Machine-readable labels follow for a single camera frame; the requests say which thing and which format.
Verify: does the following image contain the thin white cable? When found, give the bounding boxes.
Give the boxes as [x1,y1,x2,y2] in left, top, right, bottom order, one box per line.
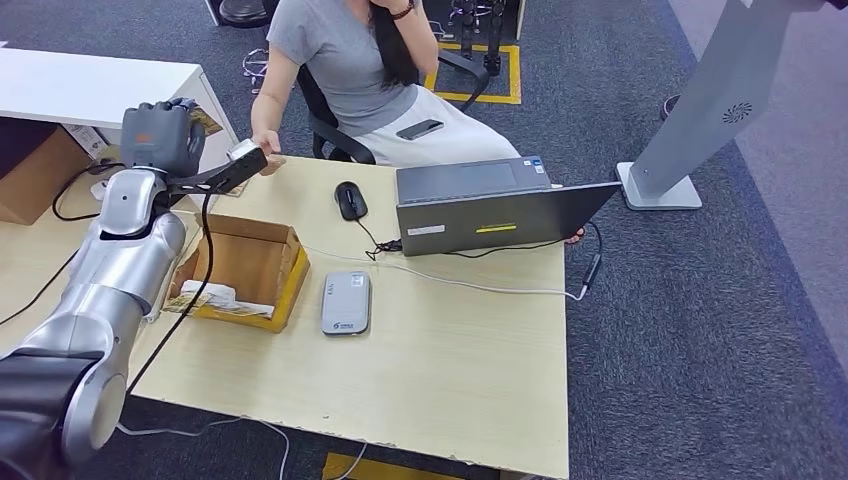
[331,442,369,480]

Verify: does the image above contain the person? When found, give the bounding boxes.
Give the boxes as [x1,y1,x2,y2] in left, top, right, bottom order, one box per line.
[250,0,587,246]

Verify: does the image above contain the grey card reader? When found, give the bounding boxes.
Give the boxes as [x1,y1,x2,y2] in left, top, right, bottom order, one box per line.
[321,270,372,337]

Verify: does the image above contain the black computer mouse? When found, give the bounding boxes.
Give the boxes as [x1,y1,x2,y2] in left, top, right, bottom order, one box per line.
[334,181,370,222]

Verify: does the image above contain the black office chair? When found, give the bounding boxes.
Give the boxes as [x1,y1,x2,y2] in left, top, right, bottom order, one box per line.
[296,49,492,166]

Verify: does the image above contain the large brown cardboard box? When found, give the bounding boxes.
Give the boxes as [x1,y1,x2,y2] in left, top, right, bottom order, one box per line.
[0,125,94,226]

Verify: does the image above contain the black stand legs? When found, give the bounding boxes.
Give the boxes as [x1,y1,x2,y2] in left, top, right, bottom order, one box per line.
[450,0,511,78]

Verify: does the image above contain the black mouse cable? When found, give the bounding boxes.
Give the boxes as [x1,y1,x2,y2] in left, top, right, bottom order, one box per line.
[356,218,404,262]

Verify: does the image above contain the black laptop cable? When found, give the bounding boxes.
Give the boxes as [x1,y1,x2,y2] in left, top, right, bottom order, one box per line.
[443,221,604,289]

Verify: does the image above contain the yellow floor tape square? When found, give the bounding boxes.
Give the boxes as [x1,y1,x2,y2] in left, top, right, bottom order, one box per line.
[423,44,523,107]

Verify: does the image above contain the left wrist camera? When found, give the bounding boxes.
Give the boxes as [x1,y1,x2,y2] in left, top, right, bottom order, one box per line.
[165,139,270,198]

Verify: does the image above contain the grey kiosk stand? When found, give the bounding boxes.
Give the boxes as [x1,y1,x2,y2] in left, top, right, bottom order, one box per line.
[616,0,848,212]

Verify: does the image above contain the white power strip cable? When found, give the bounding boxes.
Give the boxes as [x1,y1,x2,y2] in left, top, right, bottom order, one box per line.
[115,415,293,480]

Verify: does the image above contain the grey laptop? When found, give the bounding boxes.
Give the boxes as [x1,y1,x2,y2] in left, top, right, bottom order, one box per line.
[396,156,623,258]

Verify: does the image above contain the black stool chrome base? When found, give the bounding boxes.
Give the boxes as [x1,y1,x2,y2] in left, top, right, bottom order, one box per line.
[218,0,296,94]

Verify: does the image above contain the black power cable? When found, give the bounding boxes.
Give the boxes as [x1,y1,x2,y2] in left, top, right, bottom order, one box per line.
[0,162,124,328]

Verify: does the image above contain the white labelled small box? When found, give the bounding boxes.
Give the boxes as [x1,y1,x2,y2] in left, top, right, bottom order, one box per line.
[64,123,111,160]

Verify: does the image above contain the open cardboard box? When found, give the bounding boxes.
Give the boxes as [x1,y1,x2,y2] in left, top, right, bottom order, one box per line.
[165,213,312,333]

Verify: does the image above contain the white desk shelf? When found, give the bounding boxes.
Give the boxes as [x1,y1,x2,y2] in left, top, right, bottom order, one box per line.
[0,47,240,175]

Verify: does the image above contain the person's right hand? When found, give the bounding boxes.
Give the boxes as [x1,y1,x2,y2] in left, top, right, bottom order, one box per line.
[251,129,283,158]

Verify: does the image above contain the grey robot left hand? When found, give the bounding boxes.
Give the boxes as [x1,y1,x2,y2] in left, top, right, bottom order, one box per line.
[119,97,208,179]

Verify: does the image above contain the dark smartphone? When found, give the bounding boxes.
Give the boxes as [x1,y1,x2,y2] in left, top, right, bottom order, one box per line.
[395,119,446,142]

